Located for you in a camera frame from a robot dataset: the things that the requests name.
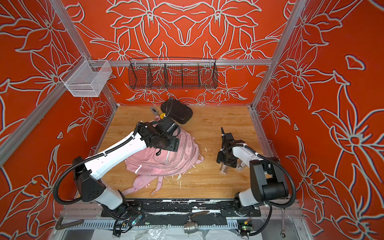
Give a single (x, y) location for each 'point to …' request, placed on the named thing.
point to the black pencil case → (179, 112)
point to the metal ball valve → (191, 226)
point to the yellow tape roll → (162, 115)
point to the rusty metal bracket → (59, 226)
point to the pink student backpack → (146, 164)
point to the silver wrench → (283, 234)
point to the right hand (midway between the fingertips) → (221, 161)
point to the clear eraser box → (240, 166)
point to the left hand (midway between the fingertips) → (173, 143)
